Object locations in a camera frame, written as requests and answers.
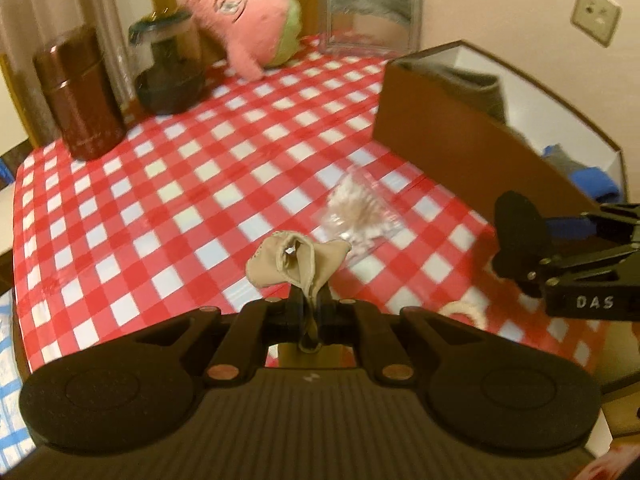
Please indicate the grey cloth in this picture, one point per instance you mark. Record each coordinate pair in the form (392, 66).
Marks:
(465, 85)

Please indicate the beige wall socket plate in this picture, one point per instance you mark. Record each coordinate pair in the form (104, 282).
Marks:
(596, 14)

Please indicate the clear plastic bag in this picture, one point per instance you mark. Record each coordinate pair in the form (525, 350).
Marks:
(362, 210)

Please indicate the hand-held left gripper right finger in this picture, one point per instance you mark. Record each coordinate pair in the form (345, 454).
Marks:
(330, 321)

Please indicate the brown cardboard box white inside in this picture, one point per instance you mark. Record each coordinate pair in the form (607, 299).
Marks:
(460, 140)

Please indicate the red white checkered tablecloth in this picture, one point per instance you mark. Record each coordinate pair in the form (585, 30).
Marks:
(175, 200)

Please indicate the beige cloth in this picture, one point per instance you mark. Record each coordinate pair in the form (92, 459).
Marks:
(287, 260)

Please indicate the blue white checkered cloth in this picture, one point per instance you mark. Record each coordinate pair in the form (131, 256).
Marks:
(7, 375)

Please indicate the brown metal canister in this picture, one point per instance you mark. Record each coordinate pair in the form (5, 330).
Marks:
(80, 95)

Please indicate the glass jar with dark lid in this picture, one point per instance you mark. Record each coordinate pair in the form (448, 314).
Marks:
(167, 70)

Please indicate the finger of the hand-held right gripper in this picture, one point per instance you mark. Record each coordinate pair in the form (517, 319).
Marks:
(607, 220)
(520, 235)

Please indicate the pink green plush toy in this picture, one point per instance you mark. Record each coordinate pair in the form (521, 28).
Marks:
(250, 20)

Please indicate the sheer curtain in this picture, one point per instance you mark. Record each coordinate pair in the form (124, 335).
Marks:
(55, 5)

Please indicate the glass sand picture frame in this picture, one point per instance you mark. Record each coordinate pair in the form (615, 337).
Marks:
(372, 20)

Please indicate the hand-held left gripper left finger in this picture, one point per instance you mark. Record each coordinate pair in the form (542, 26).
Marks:
(292, 321)

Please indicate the red white printed packet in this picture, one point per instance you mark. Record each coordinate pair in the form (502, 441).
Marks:
(612, 462)

